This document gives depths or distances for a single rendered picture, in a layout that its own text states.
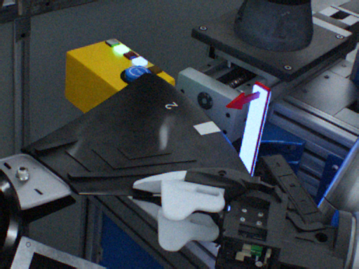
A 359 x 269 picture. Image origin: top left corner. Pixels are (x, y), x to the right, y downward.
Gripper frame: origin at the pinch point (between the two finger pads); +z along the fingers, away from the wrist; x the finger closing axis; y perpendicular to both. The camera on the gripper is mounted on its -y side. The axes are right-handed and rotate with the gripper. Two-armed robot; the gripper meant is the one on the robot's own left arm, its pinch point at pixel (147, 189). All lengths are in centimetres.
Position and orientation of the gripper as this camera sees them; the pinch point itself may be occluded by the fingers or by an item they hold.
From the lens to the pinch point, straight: 74.7
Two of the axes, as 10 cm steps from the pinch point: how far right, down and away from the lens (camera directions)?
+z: -9.7, -2.1, 1.0
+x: -1.0, 7.6, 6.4
